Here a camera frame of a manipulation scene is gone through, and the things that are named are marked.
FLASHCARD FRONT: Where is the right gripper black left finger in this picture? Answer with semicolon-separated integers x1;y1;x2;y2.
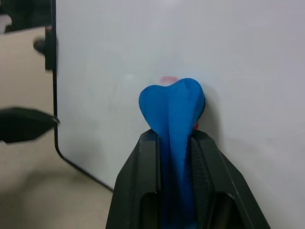
106;130;165;229

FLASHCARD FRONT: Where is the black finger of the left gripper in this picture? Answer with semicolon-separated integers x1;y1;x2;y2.
0;107;60;144

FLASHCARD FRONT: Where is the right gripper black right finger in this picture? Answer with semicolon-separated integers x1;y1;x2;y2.
190;130;271;229

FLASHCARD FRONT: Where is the blue cloth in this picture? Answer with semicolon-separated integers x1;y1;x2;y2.
138;77;206;229

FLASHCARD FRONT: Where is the black whiteboard clamp with knob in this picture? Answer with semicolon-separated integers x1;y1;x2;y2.
33;23;59;71

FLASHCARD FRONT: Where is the whiteboard with black frame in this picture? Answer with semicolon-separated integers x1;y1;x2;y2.
51;0;305;229

